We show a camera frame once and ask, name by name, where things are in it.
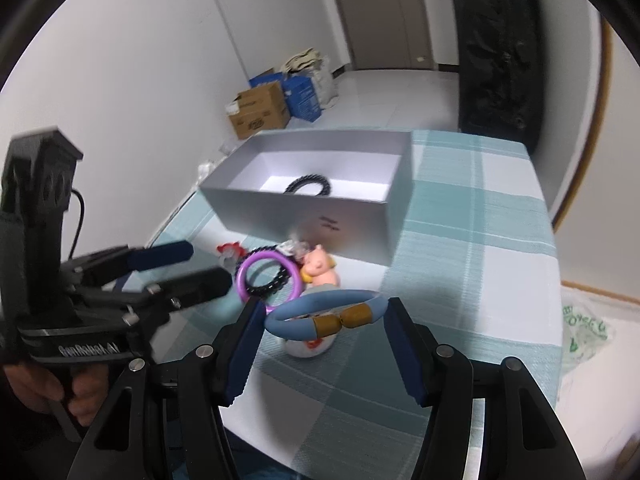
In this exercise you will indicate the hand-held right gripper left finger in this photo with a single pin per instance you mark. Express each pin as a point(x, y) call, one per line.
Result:
point(244, 352)

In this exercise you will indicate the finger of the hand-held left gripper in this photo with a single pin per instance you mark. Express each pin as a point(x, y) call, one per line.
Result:
point(200, 285)
point(160, 256)

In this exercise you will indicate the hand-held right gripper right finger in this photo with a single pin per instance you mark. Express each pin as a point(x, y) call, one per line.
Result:
point(404, 355)

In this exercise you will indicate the blue white red items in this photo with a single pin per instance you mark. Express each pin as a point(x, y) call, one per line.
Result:
point(300, 348)

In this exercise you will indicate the clear hair clip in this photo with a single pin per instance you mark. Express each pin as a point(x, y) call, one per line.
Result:
point(292, 247)

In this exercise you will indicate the grey cardboard box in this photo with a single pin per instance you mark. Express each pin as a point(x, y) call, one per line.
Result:
point(280, 220)

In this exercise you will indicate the pink pig toy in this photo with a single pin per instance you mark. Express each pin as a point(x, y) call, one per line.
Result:
point(320, 265)

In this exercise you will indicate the person's left hand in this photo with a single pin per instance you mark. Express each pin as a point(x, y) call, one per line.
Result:
point(32, 385)

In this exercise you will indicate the white plastic bag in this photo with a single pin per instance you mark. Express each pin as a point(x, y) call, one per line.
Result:
point(210, 167)

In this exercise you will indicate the brown cardboard carton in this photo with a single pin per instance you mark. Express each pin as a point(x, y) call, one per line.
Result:
point(260, 110)

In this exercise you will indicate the green printed plastic bag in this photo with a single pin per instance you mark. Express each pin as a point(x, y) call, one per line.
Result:
point(587, 332)

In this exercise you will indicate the flat blue box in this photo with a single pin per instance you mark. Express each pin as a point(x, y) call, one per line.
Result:
point(265, 76)

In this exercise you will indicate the tall blue carton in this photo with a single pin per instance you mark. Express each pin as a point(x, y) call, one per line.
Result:
point(302, 97)

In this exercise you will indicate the white woven bag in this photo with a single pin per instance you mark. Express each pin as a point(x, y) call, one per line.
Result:
point(317, 72)

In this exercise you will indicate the black bag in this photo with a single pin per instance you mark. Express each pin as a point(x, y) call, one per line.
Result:
point(500, 50)

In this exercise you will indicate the grey door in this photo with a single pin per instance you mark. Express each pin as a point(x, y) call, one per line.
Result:
point(380, 15)

